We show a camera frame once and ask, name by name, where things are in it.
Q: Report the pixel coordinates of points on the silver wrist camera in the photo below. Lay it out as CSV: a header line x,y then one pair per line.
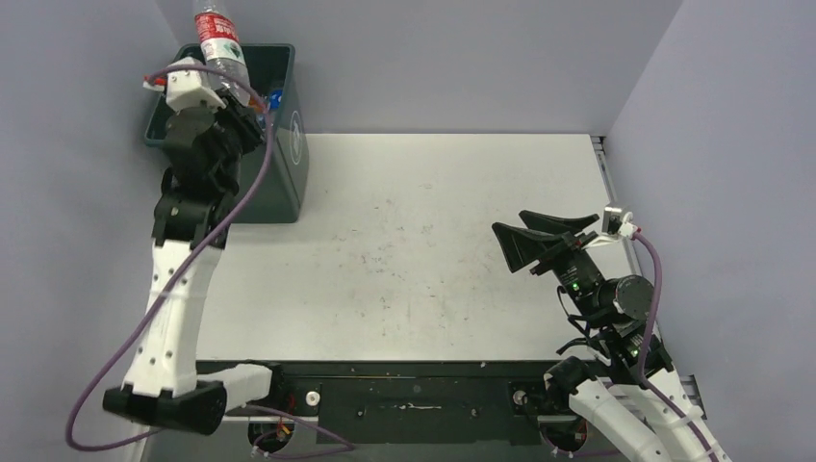
x,y
186,89
617,226

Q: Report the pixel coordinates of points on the dark green plastic bin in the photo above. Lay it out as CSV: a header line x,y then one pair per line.
x,y
280,197

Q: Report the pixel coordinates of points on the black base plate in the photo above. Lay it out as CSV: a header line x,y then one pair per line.
x,y
426,402

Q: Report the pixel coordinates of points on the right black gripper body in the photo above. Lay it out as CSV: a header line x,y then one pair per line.
x,y
572,266

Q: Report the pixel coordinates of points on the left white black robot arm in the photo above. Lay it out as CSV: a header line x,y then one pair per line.
x,y
201,196

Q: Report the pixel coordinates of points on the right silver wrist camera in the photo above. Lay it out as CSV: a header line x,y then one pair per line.
x,y
617,226

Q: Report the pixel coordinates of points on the red label bottle back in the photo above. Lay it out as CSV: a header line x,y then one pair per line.
x,y
218,38

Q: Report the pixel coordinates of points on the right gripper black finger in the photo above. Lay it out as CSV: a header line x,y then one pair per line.
x,y
546,226
524,248

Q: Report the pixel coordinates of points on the blue label water bottle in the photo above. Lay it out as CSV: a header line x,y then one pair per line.
x,y
275,94

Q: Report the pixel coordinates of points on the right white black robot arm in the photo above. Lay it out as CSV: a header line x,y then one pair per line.
x,y
616,376

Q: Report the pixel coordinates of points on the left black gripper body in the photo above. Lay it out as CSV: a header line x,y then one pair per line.
x,y
237,130

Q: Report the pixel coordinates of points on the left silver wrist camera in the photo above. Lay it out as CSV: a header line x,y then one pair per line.
x,y
186,89

